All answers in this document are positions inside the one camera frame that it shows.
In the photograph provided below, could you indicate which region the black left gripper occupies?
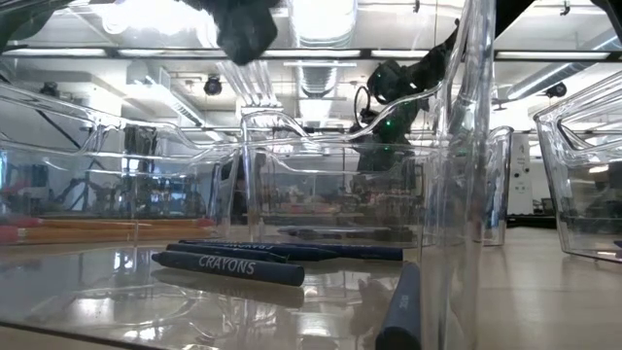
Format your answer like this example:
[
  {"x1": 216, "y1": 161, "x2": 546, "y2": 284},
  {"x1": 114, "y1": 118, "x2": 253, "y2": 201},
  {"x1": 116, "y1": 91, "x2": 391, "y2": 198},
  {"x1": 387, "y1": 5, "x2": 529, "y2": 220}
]
[{"x1": 182, "y1": 0, "x2": 282, "y2": 67}]

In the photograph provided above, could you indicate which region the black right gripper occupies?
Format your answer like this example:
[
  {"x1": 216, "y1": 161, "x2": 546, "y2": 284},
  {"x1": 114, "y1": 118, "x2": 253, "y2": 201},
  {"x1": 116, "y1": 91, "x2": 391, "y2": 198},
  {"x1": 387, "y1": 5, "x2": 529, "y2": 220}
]
[{"x1": 357, "y1": 91, "x2": 433, "y2": 174}]

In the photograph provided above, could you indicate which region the black ceiling lamp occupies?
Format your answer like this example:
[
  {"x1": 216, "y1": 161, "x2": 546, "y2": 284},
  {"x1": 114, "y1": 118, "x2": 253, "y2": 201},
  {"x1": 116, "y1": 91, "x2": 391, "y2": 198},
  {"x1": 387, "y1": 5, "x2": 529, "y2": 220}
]
[
  {"x1": 203, "y1": 75, "x2": 224, "y2": 97},
  {"x1": 543, "y1": 82, "x2": 569, "y2": 99}
]

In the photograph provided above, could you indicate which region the black ballpoint pen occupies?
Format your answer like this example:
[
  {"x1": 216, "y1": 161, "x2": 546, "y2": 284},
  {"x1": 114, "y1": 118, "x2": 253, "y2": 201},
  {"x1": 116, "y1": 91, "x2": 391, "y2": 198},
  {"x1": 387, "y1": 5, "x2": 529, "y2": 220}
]
[{"x1": 362, "y1": 229, "x2": 420, "y2": 243}]

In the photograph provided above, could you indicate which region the clear plastic bin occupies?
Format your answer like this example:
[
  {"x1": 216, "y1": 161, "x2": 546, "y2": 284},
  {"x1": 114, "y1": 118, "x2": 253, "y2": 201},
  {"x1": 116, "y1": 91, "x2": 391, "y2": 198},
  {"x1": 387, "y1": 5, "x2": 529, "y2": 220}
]
[
  {"x1": 0, "y1": 0, "x2": 498, "y2": 350},
  {"x1": 240, "y1": 109, "x2": 515, "y2": 248},
  {"x1": 533, "y1": 72, "x2": 622, "y2": 264},
  {"x1": 0, "y1": 123, "x2": 242, "y2": 246}
]

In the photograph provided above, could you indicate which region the white cabinet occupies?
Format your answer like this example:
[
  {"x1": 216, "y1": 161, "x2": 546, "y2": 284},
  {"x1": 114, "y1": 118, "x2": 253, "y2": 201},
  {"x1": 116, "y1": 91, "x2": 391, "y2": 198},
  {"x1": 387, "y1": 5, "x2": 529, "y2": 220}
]
[{"x1": 507, "y1": 133, "x2": 535, "y2": 216}]

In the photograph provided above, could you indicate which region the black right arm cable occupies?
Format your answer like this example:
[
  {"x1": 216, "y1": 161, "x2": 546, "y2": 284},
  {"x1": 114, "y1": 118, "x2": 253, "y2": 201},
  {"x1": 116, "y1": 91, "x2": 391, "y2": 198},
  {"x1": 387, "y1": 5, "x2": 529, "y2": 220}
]
[{"x1": 352, "y1": 85, "x2": 374, "y2": 128}]

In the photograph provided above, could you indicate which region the silver ceiling air duct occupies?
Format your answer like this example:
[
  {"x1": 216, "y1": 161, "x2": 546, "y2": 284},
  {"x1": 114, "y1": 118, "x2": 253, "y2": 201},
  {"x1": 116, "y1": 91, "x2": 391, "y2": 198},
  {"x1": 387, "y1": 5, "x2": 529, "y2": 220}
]
[{"x1": 286, "y1": 0, "x2": 359, "y2": 98}]

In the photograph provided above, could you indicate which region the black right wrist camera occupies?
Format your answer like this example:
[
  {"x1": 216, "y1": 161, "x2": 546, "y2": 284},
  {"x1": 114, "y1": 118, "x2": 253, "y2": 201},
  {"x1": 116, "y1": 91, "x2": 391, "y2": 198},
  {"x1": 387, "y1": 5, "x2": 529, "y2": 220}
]
[{"x1": 367, "y1": 58, "x2": 414, "y2": 104}]

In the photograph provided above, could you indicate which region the black ceiling light rail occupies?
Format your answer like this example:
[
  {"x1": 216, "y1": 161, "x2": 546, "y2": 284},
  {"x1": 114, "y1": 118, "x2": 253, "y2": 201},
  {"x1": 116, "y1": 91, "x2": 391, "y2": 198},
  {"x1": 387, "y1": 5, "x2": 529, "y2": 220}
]
[{"x1": 0, "y1": 47, "x2": 622, "y2": 62}]

